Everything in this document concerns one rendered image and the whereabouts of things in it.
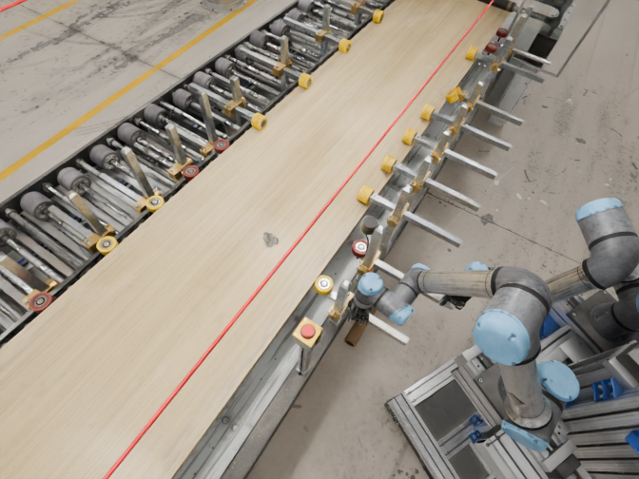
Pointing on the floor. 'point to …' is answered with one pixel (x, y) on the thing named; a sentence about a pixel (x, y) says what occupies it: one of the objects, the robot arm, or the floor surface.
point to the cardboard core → (358, 331)
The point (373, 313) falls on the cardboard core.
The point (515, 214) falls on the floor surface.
